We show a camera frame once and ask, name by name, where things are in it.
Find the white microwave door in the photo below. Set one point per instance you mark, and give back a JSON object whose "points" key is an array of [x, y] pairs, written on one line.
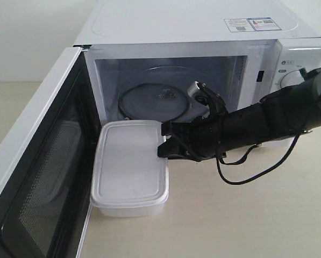
{"points": [[46, 163]]}

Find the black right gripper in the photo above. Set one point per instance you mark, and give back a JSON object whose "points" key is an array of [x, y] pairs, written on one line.
{"points": [[197, 140]]}

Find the glass microwave turntable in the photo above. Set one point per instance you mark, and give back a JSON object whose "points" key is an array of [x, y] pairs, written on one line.
{"points": [[153, 101]]}

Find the printed paper instruction sheet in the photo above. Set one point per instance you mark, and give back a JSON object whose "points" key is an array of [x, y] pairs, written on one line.
{"points": [[251, 24]]}

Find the translucent plastic container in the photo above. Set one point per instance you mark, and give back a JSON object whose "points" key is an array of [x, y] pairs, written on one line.
{"points": [[129, 179]]}

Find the white microwave oven body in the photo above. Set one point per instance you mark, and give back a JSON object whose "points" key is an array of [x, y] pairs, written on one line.
{"points": [[127, 43]]}

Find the white upper power knob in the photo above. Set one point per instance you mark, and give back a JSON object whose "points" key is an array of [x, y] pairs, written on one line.
{"points": [[291, 78]]}

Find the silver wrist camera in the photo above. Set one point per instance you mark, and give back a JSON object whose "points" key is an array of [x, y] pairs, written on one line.
{"points": [[194, 90]]}

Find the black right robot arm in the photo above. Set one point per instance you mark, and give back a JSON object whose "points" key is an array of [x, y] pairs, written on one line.
{"points": [[280, 115]]}

